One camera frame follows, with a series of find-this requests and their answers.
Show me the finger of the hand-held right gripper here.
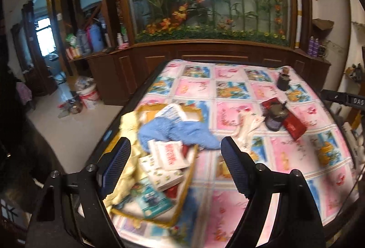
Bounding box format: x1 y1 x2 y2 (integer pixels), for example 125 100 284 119
322 89 365 108

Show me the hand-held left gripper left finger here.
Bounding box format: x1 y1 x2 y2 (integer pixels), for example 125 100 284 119
27 137 132 248

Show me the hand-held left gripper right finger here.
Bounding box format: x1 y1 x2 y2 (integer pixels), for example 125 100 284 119
221 136 326 248

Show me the yellow towel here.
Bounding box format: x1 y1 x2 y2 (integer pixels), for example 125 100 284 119
103 112 143 206

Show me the red foil bag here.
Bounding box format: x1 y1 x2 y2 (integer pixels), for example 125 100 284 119
182 145 198 158

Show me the white packet with green print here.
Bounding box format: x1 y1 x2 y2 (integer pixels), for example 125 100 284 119
139 155 185 192

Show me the teal packet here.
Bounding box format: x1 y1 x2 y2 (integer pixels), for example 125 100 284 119
133 184 175 219

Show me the white packet with red print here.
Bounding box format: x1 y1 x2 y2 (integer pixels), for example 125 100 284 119
148 140 191 171

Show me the blue cloth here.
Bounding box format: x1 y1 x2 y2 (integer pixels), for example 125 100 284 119
138 118 222 151

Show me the gold rimmed tray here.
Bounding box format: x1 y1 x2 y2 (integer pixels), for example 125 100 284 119
110 102 211 227

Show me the white packet with blue print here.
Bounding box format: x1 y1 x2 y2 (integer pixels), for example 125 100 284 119
155 103 187 123

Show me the person's right hand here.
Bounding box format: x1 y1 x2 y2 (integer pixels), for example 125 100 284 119
344 122 365 164

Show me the dark hanging object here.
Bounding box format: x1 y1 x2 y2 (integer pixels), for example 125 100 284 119
346 64 364 83

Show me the cream cloth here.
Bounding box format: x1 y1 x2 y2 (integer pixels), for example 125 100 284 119
232 111 266 138

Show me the printed pink tablecloth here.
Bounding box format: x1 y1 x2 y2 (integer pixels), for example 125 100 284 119
114 59 360 248

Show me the red box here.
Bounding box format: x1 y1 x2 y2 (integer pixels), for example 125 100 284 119
262 97 308 140

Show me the dark jar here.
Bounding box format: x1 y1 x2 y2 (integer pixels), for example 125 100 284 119
265 102 289 132

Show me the black framed table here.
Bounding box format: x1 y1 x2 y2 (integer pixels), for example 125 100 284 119
94 57 365 248

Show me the small dark bottle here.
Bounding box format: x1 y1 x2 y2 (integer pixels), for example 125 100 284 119
277 66 292 91

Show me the white plastic bucket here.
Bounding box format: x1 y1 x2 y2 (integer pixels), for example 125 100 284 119
78 85 100 110

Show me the wooden cabinet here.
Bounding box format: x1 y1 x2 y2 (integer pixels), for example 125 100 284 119
44 0 333 106

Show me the purple floral cloth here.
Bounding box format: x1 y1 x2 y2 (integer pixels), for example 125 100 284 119
16 83 33 103

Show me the striped cup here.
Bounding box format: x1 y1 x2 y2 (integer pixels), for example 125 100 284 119
65 47 83 60

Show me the grey thermos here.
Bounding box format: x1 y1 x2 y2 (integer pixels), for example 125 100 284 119
77 28 90 55

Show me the blue thermos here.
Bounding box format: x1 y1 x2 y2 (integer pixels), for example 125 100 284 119
87 23 104 52

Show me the wooden door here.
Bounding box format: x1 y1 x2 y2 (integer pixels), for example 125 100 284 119
11 1 57 96

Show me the window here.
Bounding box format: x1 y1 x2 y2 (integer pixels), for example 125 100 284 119
36 18 56 56

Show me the brown wall shelf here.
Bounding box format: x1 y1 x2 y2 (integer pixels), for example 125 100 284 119
312 18 334 31

